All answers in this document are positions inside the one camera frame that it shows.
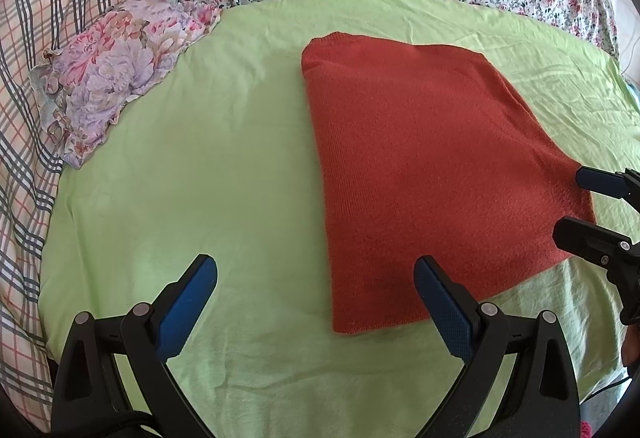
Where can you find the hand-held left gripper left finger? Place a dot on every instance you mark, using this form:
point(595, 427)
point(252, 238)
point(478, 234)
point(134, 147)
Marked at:
point(182, 313)

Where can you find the plaid bed cover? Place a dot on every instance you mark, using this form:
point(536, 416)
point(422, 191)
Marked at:
point(30, 93)

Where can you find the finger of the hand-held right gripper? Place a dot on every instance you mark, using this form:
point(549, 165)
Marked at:
point(580, 235)
point(597, 179)

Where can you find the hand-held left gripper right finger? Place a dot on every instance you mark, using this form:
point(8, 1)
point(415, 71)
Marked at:
point(445, 313)

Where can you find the purple pink floral pillow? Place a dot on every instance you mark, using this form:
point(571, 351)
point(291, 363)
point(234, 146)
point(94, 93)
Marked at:
point(115, 68)

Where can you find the light green bed sheet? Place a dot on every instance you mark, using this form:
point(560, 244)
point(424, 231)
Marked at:
point(200, 168)

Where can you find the red knitted sweater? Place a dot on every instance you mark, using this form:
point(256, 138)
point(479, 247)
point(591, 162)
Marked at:
point(430, 158)

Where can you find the person's right hand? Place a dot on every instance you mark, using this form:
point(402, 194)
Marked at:
point(632, 345)

